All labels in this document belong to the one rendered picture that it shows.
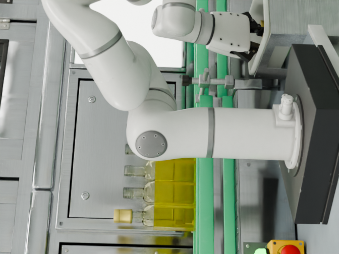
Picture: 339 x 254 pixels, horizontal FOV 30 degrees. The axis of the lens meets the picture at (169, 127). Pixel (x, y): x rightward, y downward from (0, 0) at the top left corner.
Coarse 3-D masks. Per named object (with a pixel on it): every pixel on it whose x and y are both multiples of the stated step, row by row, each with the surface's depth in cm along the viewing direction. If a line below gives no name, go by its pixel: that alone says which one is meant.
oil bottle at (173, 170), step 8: (168, 160) 157; (176, 160) 158; (184, 160) 158; (192, 160) 158; (144, 168) 158; (152, 168) 157; (160, 168) 157; (168, 168) 157; (176, 168) 157; (184, 168) 157; (192, 168) 157; (144, 176) 158; (152, 176) 156; (160, 176) 156; (168, 176) 156; (176, 176) 156; (184, 176) 156; (192, 176) 156
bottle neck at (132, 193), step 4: (124, 188) 156; (128, 188) 156; (132, 188) 156; (136, 188) 156; (140, 188) 156; (124, 192) 155; (128, 192) 155; (132, 192) 155; (136, 192) 155; (140, 192) 155; (124, 196) 155; (128, 196) 155; (132, 196) 155; (136, 196) 155; (140, 196) 155
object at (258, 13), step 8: (256, 0) 153; (264, 0) 140; (256, 8) 157; (264, 8) 139; (256, 16) 160; (264, 16) 138; (264, 24) 138; (264, 32) 138; (256, 40) 160; (264, 40) 139; (256, 56) 147; (248, 64) 158; (256, 64) 150
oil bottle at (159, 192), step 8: (152, 184) 155; (160, 184) 155; (168, 184) 155; (176, 184) 155; (184, 184) 155; (192, 184) 155; (144, 192) 155; (152, 192) 154; (160, 192) 154; (168, 192) 154; (176, 192) 154; (184, 192) 154; (192, 192) 154; (144, 200) 155; (152, 200) 153; (160, 200) 153; (168, 200) 153; (176, 200) 153; (184, 200) 154; (192, 200) 154
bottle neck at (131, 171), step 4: (124, 168) 158; (128, 168) 158; (132, 168) 158; (136, 168) 158; (140, 168) 158; (124, 172) 158; (128, 172) 158; (132, 172) 157; (136, 172) 158; (140, 172) 158; (128, 176) 159; (132, 176) 158; (136, 176) 158; (140, 176) 158
